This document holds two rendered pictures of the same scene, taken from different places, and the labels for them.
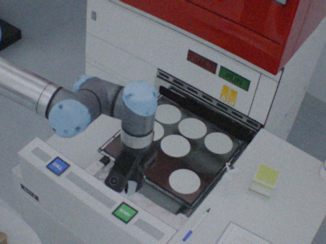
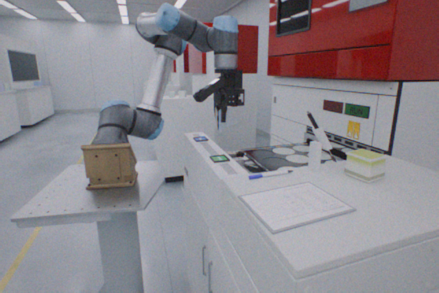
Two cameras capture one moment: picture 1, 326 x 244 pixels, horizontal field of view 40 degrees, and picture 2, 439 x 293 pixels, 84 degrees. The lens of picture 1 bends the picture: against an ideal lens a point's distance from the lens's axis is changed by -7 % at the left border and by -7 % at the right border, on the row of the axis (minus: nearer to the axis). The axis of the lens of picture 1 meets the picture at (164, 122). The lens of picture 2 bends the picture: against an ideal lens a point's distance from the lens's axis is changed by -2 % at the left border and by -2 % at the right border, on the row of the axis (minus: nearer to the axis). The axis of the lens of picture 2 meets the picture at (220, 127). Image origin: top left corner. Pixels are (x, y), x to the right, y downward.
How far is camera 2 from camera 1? 98 cm
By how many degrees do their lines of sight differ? 49
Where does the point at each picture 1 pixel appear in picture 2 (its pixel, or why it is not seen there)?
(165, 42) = (311, 101)
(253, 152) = not seen: hidden behind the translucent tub
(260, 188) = (356, 165)
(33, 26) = not seen: hidden behind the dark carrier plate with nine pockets
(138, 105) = (217, 20)
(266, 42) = (374, 49)
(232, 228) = (307, 185)
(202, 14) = (327, 55)
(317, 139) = not seen: outside the picture
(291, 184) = (409, 184)
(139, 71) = (296, 133)
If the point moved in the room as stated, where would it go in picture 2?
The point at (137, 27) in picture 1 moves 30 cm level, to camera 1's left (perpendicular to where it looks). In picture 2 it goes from (295, 97) to (251, 94)
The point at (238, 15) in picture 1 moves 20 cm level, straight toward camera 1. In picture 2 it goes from (350, 40) to (323, 35)
